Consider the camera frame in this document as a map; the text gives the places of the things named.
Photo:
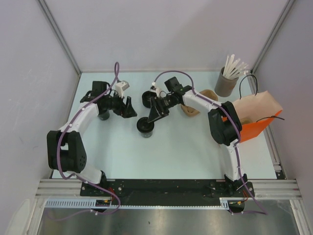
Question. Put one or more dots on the brown pulp cup carrier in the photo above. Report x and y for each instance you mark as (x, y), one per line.
(245, 121)

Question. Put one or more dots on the white straws bundle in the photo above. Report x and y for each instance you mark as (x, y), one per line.
(234, 68)

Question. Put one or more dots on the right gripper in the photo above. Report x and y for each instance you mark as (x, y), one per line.
(158, 110)

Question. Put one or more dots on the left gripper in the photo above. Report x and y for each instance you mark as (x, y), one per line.
(125, 110)

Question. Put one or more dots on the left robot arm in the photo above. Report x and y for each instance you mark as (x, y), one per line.
(65, 148)

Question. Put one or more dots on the grey straw holder cup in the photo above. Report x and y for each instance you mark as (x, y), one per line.
(225, 86)

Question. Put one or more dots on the black plastic cup lid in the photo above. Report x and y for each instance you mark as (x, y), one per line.
(144, 124)

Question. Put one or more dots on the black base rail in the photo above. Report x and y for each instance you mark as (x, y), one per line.
(176, 193)

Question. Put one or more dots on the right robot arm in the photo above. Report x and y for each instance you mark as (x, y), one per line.
(223, 122)

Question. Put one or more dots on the orange paper bag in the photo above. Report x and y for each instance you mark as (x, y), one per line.
(261, 107)

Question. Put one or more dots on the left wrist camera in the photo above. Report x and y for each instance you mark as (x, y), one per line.
(121, 87)

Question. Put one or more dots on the dark takeout coffee cup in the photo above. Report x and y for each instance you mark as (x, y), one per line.
(145, 128)

